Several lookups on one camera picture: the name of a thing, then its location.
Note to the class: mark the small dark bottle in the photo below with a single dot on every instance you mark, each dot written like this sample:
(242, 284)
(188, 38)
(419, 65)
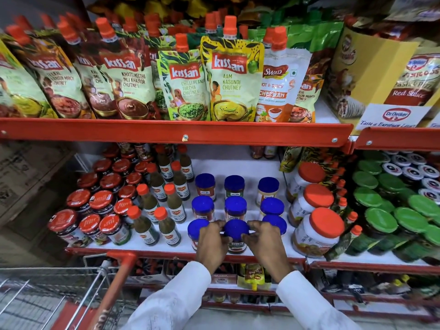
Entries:
(257, 152)
(270, 151)

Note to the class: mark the row of small green bottles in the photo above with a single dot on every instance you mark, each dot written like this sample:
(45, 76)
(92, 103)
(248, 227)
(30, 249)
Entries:
(356, 230)

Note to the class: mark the white sauce pouch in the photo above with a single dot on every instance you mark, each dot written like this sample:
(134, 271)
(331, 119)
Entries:
(283, 78)

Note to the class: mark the yellow cardboard display box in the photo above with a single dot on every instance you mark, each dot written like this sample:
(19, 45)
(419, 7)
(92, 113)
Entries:
(374, 68)

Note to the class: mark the group of green lid jars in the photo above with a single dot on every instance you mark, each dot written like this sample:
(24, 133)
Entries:
(381, 220)

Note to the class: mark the small yellow pouch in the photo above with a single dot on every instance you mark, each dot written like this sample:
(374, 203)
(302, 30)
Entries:
(253, 275)

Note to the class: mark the group of white lid jars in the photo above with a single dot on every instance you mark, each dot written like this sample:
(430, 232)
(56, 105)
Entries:
(412, 173)

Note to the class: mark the stack of brown cardboard boxes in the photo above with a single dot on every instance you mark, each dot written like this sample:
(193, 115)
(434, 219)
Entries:
(27, 182)

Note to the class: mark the row of orange capped pouches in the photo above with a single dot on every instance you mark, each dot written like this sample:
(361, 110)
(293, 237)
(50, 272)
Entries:
(130, 75)

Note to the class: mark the white paper shelf sign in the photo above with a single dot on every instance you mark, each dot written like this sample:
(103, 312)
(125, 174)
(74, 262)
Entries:
(392, 116)

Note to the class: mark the group of red lid jars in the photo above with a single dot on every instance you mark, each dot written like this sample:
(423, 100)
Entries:
(101, 199)

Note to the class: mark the person's right thumb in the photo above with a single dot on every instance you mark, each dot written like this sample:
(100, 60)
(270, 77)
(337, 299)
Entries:
(248, 239)

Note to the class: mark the long red shelf rail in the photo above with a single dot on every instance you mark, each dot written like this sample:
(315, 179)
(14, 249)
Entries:
(172, 132)

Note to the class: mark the group of blue lid jars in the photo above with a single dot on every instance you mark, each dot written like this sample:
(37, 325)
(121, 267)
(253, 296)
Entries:
(235, 206)

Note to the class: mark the person's left thumb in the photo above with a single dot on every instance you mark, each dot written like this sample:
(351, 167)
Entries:
(226, 236)

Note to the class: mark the stack of green pouches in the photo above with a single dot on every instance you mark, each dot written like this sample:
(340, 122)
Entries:
(316, 37)

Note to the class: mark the person's right forearm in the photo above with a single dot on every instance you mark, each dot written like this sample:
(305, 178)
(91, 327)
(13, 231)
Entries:
(309, 305)

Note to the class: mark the person's left forearm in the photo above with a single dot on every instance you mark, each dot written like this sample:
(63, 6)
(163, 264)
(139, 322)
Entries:
(172, 298)

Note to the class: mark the large orange lid jar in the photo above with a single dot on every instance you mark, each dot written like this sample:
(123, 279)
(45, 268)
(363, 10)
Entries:
(318, 196)
(325, 225)
(311, 173)

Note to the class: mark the person's left hand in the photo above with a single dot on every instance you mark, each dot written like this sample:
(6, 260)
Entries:
(210, 249)

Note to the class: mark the person's right hand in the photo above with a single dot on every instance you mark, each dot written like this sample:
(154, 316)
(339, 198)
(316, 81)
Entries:
(270, 252)

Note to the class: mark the blue capped spice jar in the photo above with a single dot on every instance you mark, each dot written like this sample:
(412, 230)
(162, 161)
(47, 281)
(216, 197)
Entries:
(236, 230)

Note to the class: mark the group of brown sauce bottles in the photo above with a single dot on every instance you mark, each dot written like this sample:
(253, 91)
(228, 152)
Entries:
(175, 204)

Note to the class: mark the short red shelf rail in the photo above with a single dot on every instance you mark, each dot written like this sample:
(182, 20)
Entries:
(398, 139)

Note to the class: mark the yellow green pouch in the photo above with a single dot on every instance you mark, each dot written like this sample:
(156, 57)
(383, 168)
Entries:
(290, 158)

